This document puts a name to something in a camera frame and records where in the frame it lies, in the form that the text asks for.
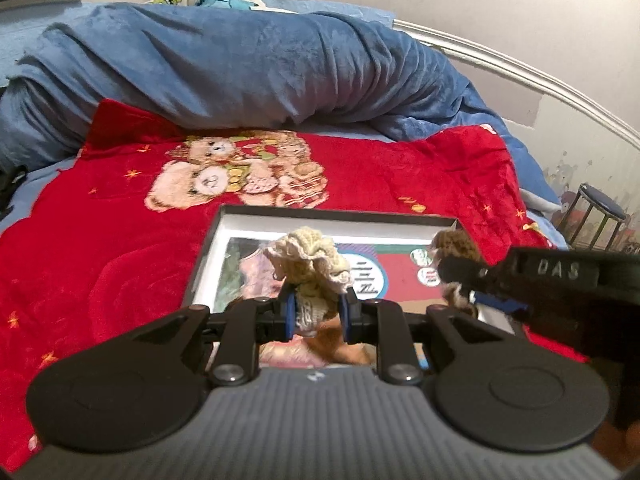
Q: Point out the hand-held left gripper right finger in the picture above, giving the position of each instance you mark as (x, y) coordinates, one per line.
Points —
(345, 320)

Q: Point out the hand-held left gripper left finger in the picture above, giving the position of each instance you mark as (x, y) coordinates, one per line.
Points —
(289, 317)

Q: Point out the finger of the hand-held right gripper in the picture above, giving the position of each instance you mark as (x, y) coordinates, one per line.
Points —
(500, 304)
(465, 270)

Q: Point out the brown crochet scrunchie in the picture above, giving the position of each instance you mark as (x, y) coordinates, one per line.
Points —
(452, 242)

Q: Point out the orange brown pyramid sachet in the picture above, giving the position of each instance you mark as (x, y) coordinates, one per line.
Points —
(345, 352)

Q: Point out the cream blue crochet scrunchie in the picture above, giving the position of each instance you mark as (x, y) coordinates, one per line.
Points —
(310, 255)

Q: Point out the black shallow box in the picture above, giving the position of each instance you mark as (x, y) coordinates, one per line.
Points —
(216, 260)

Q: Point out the black metal stool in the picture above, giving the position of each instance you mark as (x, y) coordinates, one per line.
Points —
(600, 200)

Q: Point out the red bear printed blanket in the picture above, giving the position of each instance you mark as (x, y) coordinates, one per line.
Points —
(100, 235)

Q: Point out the blue plush duvet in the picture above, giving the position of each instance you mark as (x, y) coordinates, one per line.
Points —
(225, 70)

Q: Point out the light blue bed sheet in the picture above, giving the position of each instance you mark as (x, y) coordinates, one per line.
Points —
(35, 185)

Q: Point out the dark cloth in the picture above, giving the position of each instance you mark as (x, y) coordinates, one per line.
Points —
(11, 185)

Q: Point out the white bed frame rail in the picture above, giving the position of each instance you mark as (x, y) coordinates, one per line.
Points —
(500, 62)

